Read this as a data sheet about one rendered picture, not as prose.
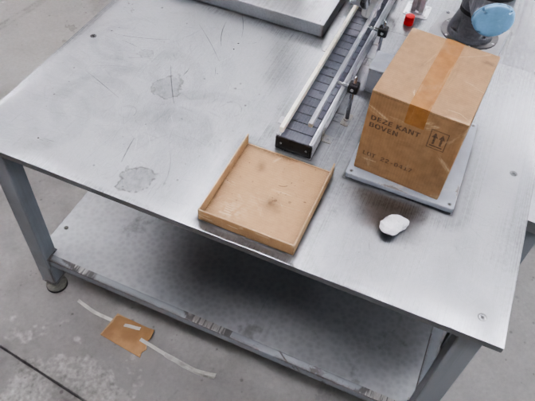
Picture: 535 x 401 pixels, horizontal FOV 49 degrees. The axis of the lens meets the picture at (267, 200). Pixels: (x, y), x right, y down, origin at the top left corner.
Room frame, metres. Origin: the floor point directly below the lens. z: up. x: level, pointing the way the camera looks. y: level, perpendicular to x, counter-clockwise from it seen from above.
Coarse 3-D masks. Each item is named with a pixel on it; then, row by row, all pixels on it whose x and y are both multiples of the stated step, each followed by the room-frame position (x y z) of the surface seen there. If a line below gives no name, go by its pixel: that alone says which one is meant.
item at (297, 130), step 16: (384, 0) 1.90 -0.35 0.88; (352, 32) 1.69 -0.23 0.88; (368, 32) 1.70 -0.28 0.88; (336, 48) 1.60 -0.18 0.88; (336, 64) 1.51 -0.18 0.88; (352, 64) 1.52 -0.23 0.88; (320, 80) 1.43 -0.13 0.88; (320, 96) 1.35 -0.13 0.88; (304, 112) 1.28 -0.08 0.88; (288, 128) 1.21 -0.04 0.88; (304, 128) 1.21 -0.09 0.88; (304, 144) 1.15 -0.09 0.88
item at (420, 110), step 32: (416, 32) 1.37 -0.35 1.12; (416, 64) 1.23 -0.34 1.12; (448, 64) 1.24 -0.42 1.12; (480, 64) 1.25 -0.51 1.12; (384, 96) 1.10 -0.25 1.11; (416, 96) 1.10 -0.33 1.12; (448, 96) 1.11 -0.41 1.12; (480, 96) 1.12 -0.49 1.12; (384, 128) 1.09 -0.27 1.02; (416, 128) 1.06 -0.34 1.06; (448, 128) 1.03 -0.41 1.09; (384, 160) 1.08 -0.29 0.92; (416, 160) 1.05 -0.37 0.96; (448, 160) 1.02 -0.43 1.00
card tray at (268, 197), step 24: (240, 144) 1.14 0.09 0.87; (240, 168) 1.08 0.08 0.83; (264, 168) 1.09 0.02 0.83; (288, 168) 1.10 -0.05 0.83; (312, 168) 1.11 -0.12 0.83; (216, 192) 0.99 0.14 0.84; (240, 192) 1.00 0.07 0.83; (264, 192) 1.01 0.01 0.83; (288, 192) 1.01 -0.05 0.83; (312, 192) 1.02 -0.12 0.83; (216, 216) 0.89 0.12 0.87; (240, 216) 0.92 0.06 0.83; (264, 216) 0.93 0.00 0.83; (288, 216) 0.93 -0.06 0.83; (264, 240) 0.84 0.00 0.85; (288, 240) 0.86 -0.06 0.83
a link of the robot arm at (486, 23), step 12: (480, 0) 1.57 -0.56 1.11; (492, 0) 1.55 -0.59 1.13; (504, 0) 1.54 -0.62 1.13; (480, 12) 1.53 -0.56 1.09; (492, 12) 1.53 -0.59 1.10; (504, 12) 1.53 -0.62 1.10; (480, 24) 1.53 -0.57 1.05; (492, 24) 1.53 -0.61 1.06; (504, 24) 1.53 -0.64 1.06; (492, 36) 1.54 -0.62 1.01
